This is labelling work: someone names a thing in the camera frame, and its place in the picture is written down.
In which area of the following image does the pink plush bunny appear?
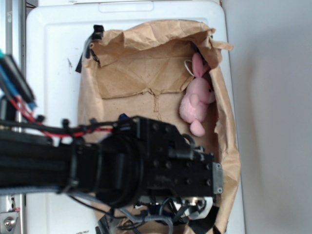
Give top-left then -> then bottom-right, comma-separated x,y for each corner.
179,53 -> 215,137

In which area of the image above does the brown paper bag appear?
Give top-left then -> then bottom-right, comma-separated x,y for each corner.
78,19 -> 241,234

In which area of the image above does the red and black cable bundle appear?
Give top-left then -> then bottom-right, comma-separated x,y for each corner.
0,48 -> 137,147

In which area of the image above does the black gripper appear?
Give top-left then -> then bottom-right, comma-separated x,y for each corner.
136,117 -> 223,219

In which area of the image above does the metal frame rail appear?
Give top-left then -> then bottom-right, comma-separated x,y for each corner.
0,0 -> 27,234

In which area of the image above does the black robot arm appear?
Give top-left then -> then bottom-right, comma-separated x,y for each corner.
0,117 -> 223,208

